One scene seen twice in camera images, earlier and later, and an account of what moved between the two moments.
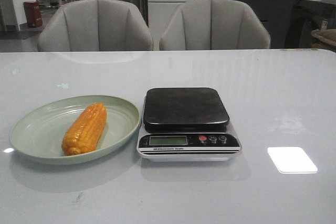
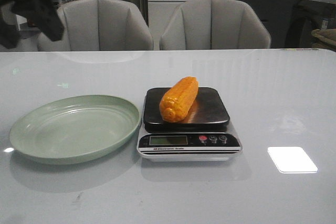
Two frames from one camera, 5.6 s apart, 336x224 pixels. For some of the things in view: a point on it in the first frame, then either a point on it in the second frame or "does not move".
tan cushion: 327,36 does not move
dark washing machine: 306,17 does not move
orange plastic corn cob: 86,130 to 176,103
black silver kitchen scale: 186,124 does not move
